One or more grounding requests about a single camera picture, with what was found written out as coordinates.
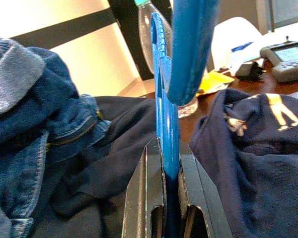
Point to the dark navy clothing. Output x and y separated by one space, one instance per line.
119 148

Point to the clear plastic water bottle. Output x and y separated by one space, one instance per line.
145 37

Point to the blue denim shorts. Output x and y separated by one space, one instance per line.
27 124

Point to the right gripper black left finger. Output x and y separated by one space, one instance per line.
146 198

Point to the black power adapter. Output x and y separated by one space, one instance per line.
248 70

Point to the brown wooden table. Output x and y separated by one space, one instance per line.
263 85

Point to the yellow paper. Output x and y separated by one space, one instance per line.
213 80

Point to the white paper sheet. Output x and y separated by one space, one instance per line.
243 55

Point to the blue plastic hanger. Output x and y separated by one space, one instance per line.
167 124

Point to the grey handheld device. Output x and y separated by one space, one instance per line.
288 67

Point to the navy blue shirt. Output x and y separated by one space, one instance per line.
250 161

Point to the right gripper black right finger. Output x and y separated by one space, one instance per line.
198 203

